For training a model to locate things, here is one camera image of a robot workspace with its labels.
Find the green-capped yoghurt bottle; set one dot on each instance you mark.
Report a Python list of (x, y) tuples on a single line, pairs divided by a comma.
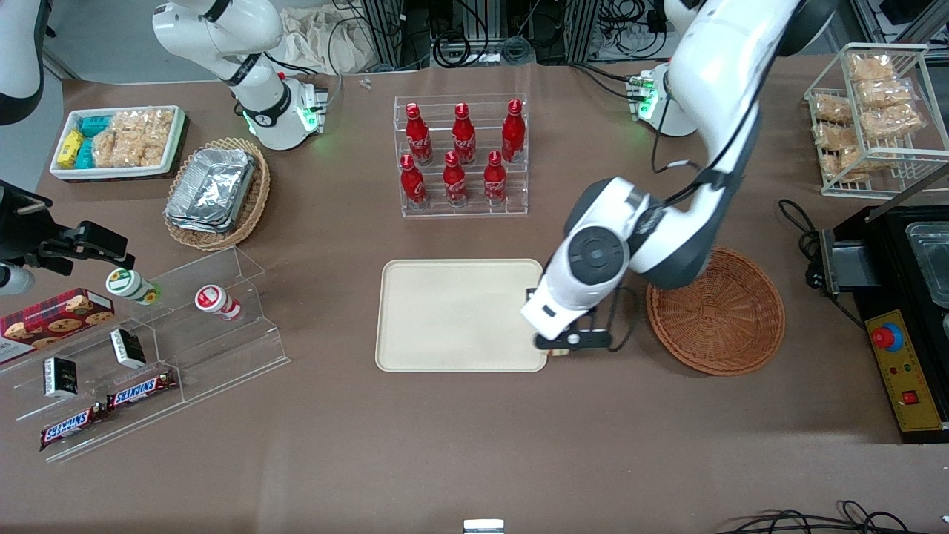
[(130, 285)]

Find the white rectangular snack bin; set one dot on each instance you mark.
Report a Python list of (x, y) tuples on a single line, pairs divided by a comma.
[(174, 141)]

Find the stacked foil containers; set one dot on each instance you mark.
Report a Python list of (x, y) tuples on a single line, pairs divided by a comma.
[(211, 189)]

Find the beige rectangular tray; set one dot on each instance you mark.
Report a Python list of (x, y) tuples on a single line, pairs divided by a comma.
[(452, 315)]

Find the steel pan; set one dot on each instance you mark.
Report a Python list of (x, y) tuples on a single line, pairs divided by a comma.
[(930, 263)]

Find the brown round wicker basket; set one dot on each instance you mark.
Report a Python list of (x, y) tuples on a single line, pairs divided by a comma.
[(723, 319)]

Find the red-capped yoghurt bottle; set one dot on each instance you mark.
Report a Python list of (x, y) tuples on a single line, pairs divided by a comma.
[(216, 302)]

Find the red cola bottle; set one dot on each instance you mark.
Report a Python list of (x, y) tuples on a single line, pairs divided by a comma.
[(413, 185), (513, 133), (454, 182), (419, 137), (464, 137), (495, 182)]

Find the teal small carton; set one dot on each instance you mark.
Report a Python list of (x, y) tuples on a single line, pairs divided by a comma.
[(95, 126), (85, 154)]

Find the clear acrylic stepped shelf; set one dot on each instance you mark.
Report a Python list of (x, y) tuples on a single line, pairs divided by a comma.
[(215, 356)]

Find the clear-wrapped rice cracker pack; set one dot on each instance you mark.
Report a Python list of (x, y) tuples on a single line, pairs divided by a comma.
[(105, 148), (144, 133)]

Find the brown snickers bar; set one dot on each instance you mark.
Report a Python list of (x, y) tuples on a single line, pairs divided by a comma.
[(70, 428), (141, 391)]

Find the light oval wicker basket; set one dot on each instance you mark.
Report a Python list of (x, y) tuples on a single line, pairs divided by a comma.
[(256, 208)]

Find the black appliance with yellow panel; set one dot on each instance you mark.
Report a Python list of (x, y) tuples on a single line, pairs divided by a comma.
[(890, 252)]

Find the yellow small carton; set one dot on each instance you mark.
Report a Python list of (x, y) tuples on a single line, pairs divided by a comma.
[(70, 147)]

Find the clear-wrapped fried snack pack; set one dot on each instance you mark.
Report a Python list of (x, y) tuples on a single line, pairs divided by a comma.
[(832, 109), (871, 68), (882, 93), (834, 136), (890, 122), (845, 163)]

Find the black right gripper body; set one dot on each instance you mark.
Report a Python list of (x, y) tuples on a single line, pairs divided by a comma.
[(24, 231)]

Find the beige cloth bag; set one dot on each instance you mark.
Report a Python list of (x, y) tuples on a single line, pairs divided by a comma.
[(319, 41)]

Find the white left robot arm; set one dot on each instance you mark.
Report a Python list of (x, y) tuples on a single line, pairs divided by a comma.
[(712, 111)]

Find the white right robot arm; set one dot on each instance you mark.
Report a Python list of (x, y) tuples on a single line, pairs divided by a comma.
[(256, 89)]

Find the small black drink carton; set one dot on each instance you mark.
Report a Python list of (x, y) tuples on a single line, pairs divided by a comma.
[(61, 377), (127, 348)]

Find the clear acrylic bottle rack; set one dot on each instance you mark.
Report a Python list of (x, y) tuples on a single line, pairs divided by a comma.
[(474, 211)]

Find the red tartan cookie box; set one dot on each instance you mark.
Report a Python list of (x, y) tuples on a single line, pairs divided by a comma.
[(52, 322)]

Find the red emergency stop button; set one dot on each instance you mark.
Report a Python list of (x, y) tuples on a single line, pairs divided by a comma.
[(887, 337)]

